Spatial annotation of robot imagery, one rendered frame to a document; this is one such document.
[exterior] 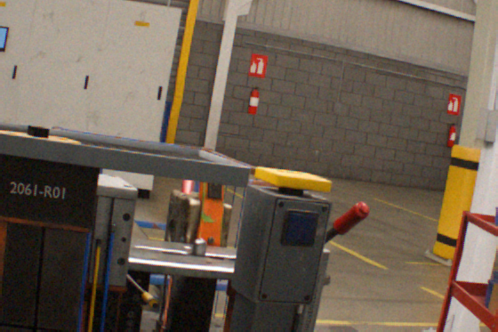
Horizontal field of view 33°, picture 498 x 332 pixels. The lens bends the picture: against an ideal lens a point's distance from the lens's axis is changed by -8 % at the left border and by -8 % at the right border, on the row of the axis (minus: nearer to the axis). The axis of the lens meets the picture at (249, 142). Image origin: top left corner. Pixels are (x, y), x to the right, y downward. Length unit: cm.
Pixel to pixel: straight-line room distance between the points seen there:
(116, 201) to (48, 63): 806
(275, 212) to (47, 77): 819
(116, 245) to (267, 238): 20
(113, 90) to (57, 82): 62
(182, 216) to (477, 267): 376
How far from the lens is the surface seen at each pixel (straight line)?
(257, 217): 90
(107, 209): 98
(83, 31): 907
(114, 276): 100
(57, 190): 80
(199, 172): 80
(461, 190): 815
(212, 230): 139
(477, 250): 503
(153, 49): 920
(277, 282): 90
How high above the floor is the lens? 123
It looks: 3 degrees down
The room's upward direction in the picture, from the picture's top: 9 degrees clockwise
